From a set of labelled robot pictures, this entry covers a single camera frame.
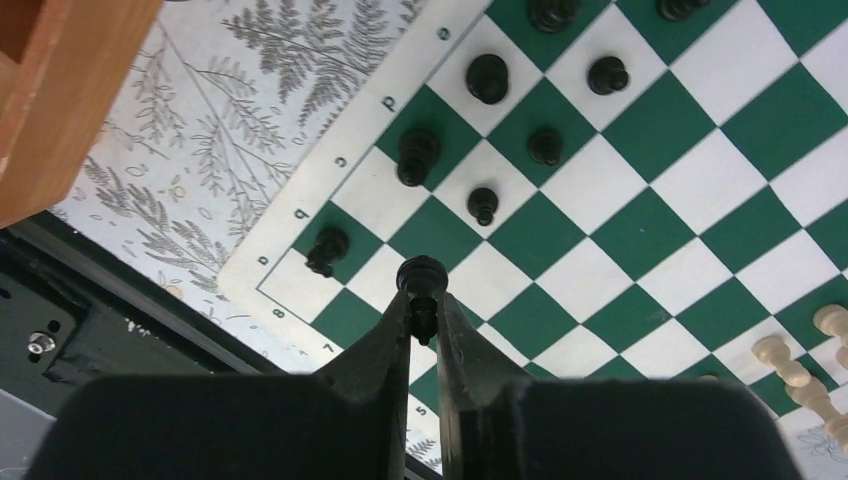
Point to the black chess knight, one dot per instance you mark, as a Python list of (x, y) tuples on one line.
[(331, 245)]

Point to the floral table mat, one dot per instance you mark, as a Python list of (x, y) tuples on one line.
[(245, 128)]

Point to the white chess piece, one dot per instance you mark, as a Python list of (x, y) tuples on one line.
[(774, 352), (832, 320)]

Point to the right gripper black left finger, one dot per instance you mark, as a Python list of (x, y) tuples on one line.
[(345, 421)]

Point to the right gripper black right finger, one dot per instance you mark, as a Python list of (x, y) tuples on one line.
[(499, 422)]

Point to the green white chess board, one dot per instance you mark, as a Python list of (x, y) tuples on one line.
[(697, 211)]

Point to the orange compartment tray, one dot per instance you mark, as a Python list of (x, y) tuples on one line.
[(62, 66)]

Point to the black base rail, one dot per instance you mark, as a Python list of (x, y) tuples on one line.
[(72, 312)]

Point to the black chess bishop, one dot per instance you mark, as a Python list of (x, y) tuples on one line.
[(419, 151)]

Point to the black chess queen piece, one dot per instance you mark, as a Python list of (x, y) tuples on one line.
[(487, 79)]

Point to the black chess pawn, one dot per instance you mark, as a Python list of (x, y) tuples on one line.
[(607, 76), (424, 280), (545, 146), (482, 204)]

